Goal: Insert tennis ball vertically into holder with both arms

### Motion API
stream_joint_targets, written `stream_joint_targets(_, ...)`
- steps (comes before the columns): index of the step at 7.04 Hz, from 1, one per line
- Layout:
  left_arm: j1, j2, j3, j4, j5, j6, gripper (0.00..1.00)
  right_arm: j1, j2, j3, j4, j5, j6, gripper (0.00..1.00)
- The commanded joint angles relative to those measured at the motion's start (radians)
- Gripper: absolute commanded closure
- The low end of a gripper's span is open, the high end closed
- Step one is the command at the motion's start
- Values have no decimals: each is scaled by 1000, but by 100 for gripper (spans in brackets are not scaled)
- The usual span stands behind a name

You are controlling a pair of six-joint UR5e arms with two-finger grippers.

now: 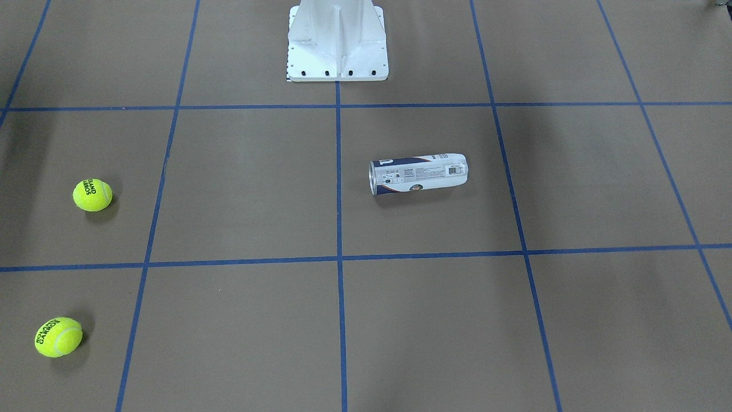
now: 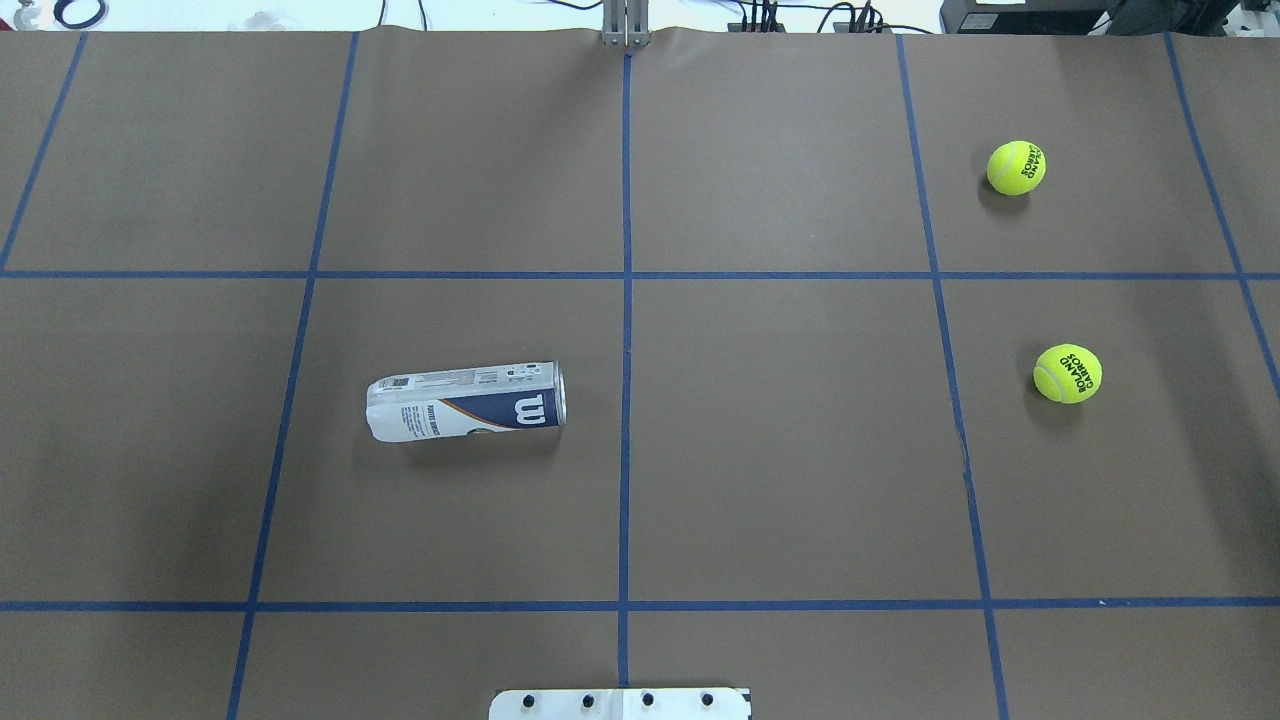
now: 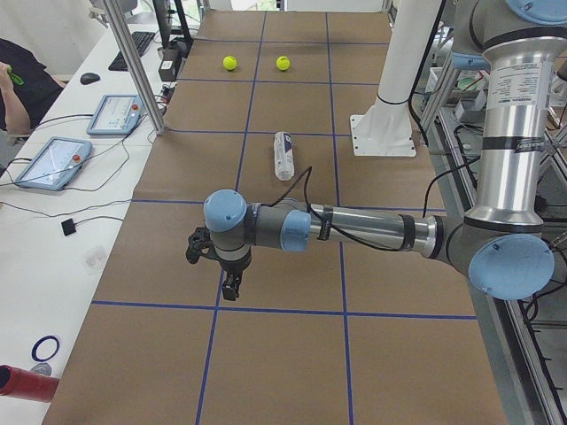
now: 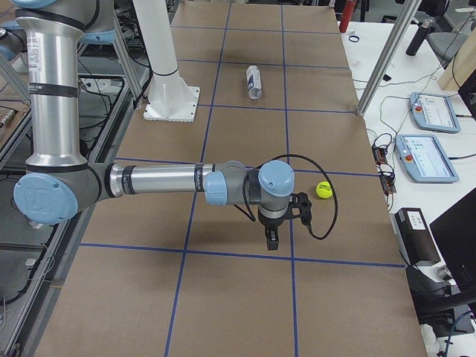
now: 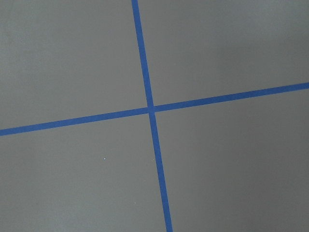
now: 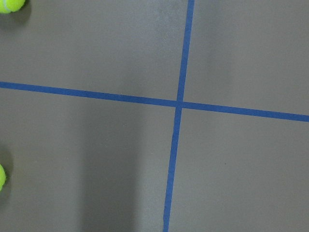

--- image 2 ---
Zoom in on black equipment box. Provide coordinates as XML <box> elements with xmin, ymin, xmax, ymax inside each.
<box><xmin>940</xmin><ymin>1</ymin><xmax>1240</xmax><ymax>37</ymax></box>

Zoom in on aluminium frame post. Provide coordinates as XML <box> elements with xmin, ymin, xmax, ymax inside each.
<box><xmin>602</xmin><ymin>0</ymin><xmax>652</xmax><ymax>49</ymax></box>

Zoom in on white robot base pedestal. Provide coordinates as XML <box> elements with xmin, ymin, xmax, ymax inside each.
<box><xmin>488</xmin><ymin>687</ymin><xmax>753</xmax><ymax>719</ymax></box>

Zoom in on white blue tennis ball can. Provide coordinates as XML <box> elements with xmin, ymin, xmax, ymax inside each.
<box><xmin>365</xmin><ymin>361</ymin><xmax>568</xmax><ymax>443</ymax></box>

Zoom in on yellow tennis ball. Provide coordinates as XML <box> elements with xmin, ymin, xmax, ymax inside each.
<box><xmin>1032</xmin><ymin>345</ymin><xmax>1103</xmax><ymax>404</ymax></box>
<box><xmin>986</xmin><ymin>140</ymin><xmax>1047</xmax><ymax>197</ymax></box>

